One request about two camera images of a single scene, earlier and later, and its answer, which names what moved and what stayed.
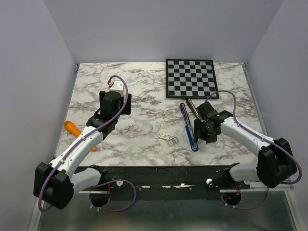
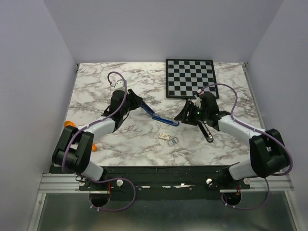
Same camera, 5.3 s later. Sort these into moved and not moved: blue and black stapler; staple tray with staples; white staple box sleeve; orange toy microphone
Moved: blue and black stapler
Not moved: staple tray with staples; orange toy microphone; white staple box sleeve
